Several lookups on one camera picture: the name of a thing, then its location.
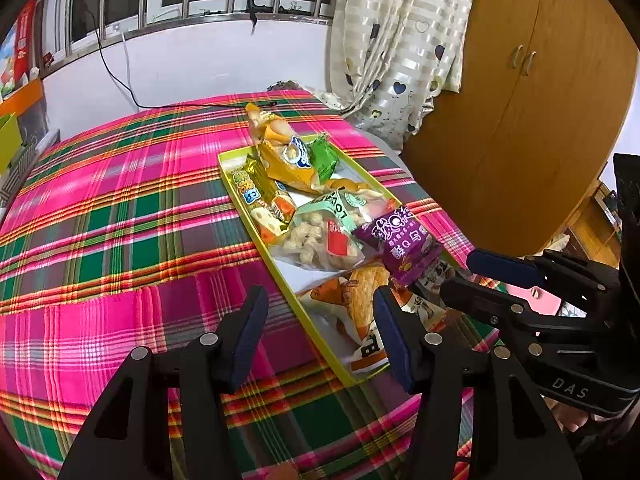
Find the mint green peanut packet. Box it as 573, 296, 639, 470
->
272, 190, 396, 273

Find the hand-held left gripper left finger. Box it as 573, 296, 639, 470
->
59, 285, 271, 480

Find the colourful cartoon gift box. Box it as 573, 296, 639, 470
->
0, 0, 41, 101

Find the yellow biscuit packet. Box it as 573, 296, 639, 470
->
245, 102, 321, 196

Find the wooden wardrobe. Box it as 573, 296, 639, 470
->
400, 0, 640, 256

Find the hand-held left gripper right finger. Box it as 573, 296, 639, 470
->
372, 285, 583, 480

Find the green snack packet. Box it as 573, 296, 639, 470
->
306, 134, 341, 181

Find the black cable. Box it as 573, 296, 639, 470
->
95, 10, 278, 110

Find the cream heart-print curtain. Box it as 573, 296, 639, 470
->
325, 0, 483, 133

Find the person's right hand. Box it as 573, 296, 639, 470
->
545, 395, 587, 434

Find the black hook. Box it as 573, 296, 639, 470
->
245, 0, 271, 31

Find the clear egg yolk pastry packet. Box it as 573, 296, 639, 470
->
320, 174, 381, 201

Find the green-rimmed white box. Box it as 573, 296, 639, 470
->
218, 132, 451, 387

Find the gold cheese-print bar packet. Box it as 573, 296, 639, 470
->
230, 157, 298, 246

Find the orange white bread packet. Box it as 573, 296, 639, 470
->
300, 262, 396, 373

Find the orange-lidded clear container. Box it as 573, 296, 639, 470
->
0, 80, 48, 136

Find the grey patterned cloth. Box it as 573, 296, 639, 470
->
267, 80, 312, 94

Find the white cable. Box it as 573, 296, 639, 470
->
117, 30, 138, 111

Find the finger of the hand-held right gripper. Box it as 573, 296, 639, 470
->
440, 279, 608, 346
467, 248, 621, 316

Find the metal window grille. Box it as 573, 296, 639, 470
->
45, 0, 346, 76

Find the striped storage box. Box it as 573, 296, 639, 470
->
0, 132, 61, 211

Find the purple snack packet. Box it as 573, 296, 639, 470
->
352, 207, 446, 286

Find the brown white snack packet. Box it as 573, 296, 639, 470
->
400, 275, 451, 331

